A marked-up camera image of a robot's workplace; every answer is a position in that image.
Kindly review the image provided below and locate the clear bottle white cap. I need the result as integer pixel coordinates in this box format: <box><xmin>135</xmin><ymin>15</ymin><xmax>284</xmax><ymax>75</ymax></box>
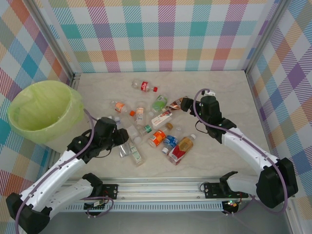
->
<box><xmin>126</xmin><ymin>125</ymin><xmax>143</xmax><ymax>143</ymax></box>

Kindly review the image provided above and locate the crushed clear plastic bottle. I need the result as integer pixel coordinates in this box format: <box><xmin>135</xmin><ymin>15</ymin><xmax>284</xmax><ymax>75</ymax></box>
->
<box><xmin>118</xmin><ymin>143</ymin><xmax>131</xmax><ymax>158</ymax></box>

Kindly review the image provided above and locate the brown coffee bottle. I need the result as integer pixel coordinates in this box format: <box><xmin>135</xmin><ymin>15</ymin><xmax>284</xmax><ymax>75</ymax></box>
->
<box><xmin>165</xmin><ymin>97</ymin><xmax>188</xmax><ymax>112</ymax></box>

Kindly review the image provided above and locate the clear bottle white orange label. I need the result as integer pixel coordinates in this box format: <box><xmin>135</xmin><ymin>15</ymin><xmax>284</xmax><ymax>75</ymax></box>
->
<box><xmin>135</xmin><ymin>102</ymin><xmax>146</xmax><ymax>130</ymax></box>

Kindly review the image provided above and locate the clear bottle white green label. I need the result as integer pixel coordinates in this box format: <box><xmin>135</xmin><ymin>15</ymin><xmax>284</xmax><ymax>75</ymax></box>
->
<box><xmin>128</xmin><ymin>142</ymin><xmax>145</xmax><ymax>167</ymax></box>

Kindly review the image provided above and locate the small dark green label bottle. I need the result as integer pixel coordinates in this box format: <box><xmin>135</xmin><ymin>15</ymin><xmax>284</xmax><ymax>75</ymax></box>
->
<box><xmin>138</xmin><ymin>124</ymin><xmax>153</xmax><ymax>136</ymax></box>

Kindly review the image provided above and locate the red label tea bottle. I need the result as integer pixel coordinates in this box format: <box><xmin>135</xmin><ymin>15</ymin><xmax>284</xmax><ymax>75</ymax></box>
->
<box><xmin>168</xmin><ymin>134</ymin><xmax>197</xmax><ymax>166</ymax></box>

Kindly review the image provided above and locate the white red drink carton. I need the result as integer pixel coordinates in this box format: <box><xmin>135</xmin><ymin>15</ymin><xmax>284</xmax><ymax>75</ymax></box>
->
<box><xmin>151</xmin><ymin>109</ymin><xmax>174</xmax><ymax>130</ymax></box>

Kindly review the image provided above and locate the blue label water bottle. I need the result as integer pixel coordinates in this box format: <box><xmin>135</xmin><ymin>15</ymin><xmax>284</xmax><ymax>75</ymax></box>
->
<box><xmin>161</xmin><ymin>126</ymin><xmax>183</xmax><ymax>155</ymax></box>

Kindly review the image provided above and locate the orange label bottle brown cap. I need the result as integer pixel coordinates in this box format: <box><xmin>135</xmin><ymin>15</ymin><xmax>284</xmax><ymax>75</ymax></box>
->
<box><xmin>148</xmin><ymin>122</ymin><xmax>174</xmax><ymax>148</ymax></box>

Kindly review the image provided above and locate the red label cola bottle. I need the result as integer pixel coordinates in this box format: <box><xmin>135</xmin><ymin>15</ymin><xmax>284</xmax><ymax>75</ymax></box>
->
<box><xmin>131</xmin><ymin>79</ymin><xmax>158</xmax><ymax>93</ymax></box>

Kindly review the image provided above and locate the green lined waste bin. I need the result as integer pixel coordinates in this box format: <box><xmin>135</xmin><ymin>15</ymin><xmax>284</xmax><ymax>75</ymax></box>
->
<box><xmin>6</xmin><ymin>80</ymin><xmax>85</xmax><ymax>144</ymax></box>

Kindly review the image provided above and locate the small circuit board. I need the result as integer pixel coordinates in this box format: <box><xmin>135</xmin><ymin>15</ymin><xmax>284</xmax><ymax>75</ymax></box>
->
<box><xmin>84</xmin><ymin>199</ymin><xmax>106</xmax><ymax>211</ymax></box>
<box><xmin>223</xmin><ymin>200</ymin><xmax>240</xmax><ymax>211</ymax></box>

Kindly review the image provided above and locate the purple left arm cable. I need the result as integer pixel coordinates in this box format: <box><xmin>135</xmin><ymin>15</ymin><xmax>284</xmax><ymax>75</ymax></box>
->
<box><xmin>14</xmin><ymin>109</ymin><xmax>96</xmax><ymax>234</ymax></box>

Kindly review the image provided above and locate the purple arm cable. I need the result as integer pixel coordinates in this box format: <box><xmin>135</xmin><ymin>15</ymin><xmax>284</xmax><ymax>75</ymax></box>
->
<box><xmin>193</xmin><ymin>88</ymin><xmax>290</xmax><ymax>216</ymax></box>
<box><xmin>14</xmin><ymin>109</ymin><xmax>96</xmax><ymax>234</ymax></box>

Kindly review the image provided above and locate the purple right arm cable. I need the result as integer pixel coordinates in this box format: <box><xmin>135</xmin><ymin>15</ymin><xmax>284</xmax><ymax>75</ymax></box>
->
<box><xmin>193</xmin><ymin>88</ymin><xmax>290</xmax><ymax>216</ymax></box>

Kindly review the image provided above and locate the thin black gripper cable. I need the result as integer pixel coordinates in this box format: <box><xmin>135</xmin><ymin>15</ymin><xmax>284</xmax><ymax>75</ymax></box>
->
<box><xmin>194</xmin><ymin>119</ymin><xmax>209</xmax><ymax>134</ymax></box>

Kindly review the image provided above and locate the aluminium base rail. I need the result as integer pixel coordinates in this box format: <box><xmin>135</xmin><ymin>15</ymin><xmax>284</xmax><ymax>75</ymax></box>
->
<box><xmin>48</xmin><ymin>177</ymin><xmax>252</xmax><ymax>203</ymax></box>

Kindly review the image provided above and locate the aluminium frame post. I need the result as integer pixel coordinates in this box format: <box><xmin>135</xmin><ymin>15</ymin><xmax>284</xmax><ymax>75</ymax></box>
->
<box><xmin>245</xmin><ymin>0</ymin><xmax>293</xmax><ymax>77</ymax></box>
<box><xmin>29</xmin><ymin>0</ymin><xmax>81</xmax><ymax>86</ymax></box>

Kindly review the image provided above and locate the slotted white cable duct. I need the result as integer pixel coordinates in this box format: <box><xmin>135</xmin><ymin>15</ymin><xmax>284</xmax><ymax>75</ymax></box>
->
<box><xmin>40</xmin><ymin>203</ymin><xmax>224</xmax><ymax>212</ymax></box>

